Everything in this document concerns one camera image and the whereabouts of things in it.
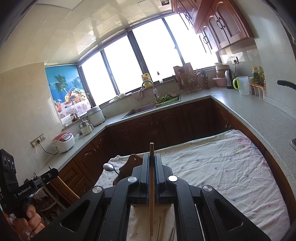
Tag wooden utensil holder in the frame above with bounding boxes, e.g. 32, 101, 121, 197
112, 153, 175, 209

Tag wooden chopstick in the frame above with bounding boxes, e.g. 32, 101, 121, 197
155, 217, 161, 241
149, 143, 155, 239
159, 207, 171, 240

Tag kitchen sink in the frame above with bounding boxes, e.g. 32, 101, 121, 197
122, 95, 181, 119

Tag steel kitchen faucet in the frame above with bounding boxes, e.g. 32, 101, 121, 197
140, 80, 159, 99

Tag person's left hand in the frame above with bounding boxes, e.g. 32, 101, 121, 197
8, 205, 45, 240

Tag steel spoon in holder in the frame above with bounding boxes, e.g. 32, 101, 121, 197
103, 163, 119, 175

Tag floral white tablecloth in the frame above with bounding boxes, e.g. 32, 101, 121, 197
94, 128, 291, 241

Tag red white rice cooker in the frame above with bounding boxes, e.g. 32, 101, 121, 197
52, 132, 75, 153

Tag white electric pot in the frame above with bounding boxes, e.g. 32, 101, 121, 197
78, 120, 94, 136

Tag lower wooden base cabinets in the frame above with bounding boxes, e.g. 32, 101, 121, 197
51, 98, 295, 222

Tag large white rice cooker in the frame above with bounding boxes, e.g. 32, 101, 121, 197
87, 106, 105, 126

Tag tropical fruit poster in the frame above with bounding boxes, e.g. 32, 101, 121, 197
45, 65, 91, 124

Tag dish drying rack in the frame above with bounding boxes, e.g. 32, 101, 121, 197
174, 63, 201, 94

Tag pink plastic basin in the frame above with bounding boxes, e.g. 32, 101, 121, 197
213, 77, 227, 87

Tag steel electric kettle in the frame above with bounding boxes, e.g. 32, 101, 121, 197
225, 69, 234, 89

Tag wall power outlet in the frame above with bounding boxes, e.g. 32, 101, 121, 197
30, 133, 46, 148

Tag white jug green handle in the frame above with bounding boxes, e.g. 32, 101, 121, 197
233, 76, 250, 96

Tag black pan handle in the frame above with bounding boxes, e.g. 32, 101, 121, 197
277, 80, 296, 90

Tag upper wooden wall cabinets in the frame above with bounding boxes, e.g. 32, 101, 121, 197
171, 0, 254, 52

